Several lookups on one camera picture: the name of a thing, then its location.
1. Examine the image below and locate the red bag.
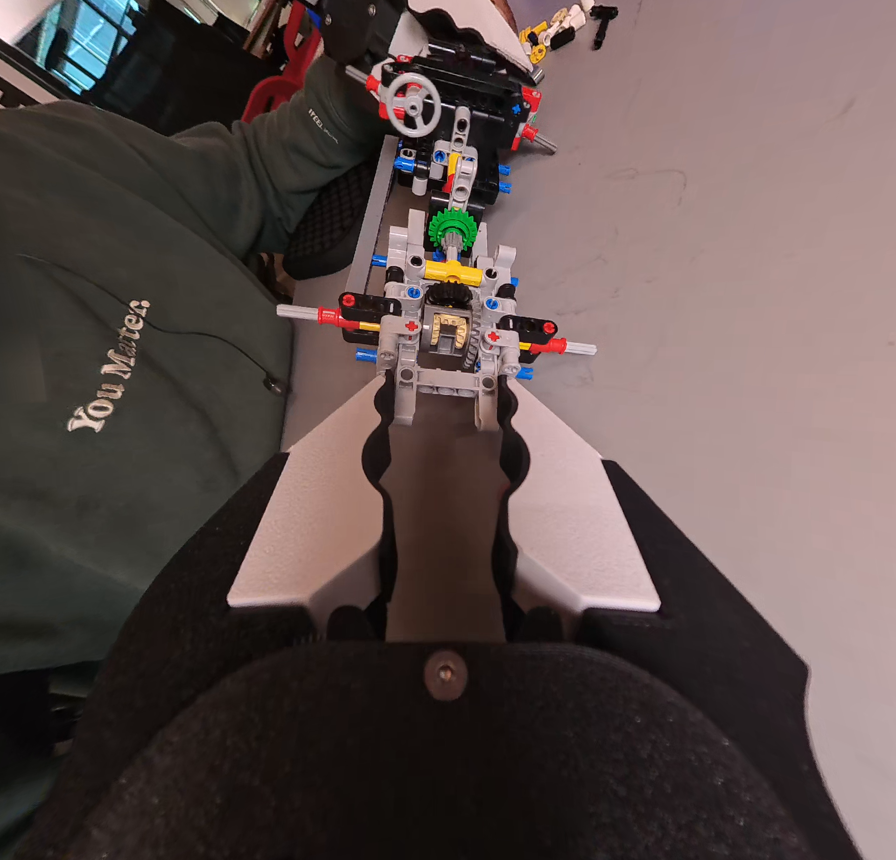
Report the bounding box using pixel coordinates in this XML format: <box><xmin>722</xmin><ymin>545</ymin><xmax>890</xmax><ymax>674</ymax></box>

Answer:
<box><xmin>241</xmin><ymin>0</ymin><xmax>324</xmax><ymax>124</ymax></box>

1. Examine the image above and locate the person's left hand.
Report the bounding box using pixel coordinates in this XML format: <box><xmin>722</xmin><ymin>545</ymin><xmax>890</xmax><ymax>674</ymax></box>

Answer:
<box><xmin>479</xmin><ymin>0</ymin><xmax>525</xmax><ymax>43</ymax></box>

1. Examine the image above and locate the glass window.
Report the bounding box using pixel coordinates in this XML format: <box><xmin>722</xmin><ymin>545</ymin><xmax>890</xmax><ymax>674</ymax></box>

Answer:
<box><xmin>14</xmin><ymin>0</ymin><xmax>151</xmax><ymax>94</ymax></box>

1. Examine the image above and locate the lego car chassis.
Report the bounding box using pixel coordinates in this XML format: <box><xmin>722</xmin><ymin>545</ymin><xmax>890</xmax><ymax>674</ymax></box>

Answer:
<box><xmin>276</xmin><ymin>37</ymin><xmax>597</xmax><ymax>434</ymax></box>

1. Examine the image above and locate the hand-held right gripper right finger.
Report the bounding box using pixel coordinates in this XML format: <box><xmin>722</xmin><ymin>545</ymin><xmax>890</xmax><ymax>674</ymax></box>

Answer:
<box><xmin>492</xmin><ymin>375</ymin><xmax>662</xmax><ymax>640</ymax></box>

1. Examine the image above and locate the pile of pale lego pieces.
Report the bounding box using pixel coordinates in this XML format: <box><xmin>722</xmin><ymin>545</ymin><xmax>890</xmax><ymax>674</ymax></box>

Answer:
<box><xmin>518</xmin><ymin>0</ymin><xmax>620</xmax><ymax>63</ymax></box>

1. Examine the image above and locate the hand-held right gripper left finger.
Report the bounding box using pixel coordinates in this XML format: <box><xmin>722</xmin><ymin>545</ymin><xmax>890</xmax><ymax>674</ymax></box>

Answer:
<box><xmin>227</xmin><ymin>372</ymin><xmax>401</xmax><ymax>640</ymax></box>

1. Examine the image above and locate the black mesh armrest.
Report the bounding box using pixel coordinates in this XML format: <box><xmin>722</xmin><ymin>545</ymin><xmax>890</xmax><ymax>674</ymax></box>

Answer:
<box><xmin>283</xmin><ymin>163</ymin><xmax>379</xmax><ymax>281</ymax></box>

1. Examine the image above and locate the thin black cord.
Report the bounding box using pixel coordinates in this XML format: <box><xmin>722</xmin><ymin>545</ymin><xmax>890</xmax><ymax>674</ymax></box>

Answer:
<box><xmin>17</xmin><ymin>252</ymin><xmax>289</xmax><ymax>395</ymax></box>

